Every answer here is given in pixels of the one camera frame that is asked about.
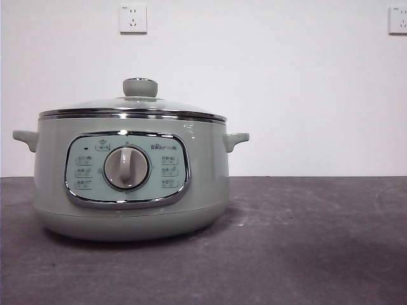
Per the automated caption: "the white wall socket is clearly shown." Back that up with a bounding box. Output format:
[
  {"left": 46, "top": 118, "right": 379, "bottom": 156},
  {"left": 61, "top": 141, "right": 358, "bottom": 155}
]
[
  {"left": 388, "top": 6, "right": 407, "bottom": 36},
  {"left": 120, "top": 4, "right": 148, "bottom": 35}
]

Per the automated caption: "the pale green electric cooking pot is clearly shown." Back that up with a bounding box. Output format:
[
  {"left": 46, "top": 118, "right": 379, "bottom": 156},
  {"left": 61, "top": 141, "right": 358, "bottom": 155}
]
[{"left": 12, "top": 114, "right": 251, "bottom": 243}]

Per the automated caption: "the glass lid with green knob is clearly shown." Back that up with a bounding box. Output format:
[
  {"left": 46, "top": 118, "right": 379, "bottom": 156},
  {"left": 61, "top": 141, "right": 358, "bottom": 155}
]
[{"left": 39, "top": 77, "right": 228, "bottom": 123}]

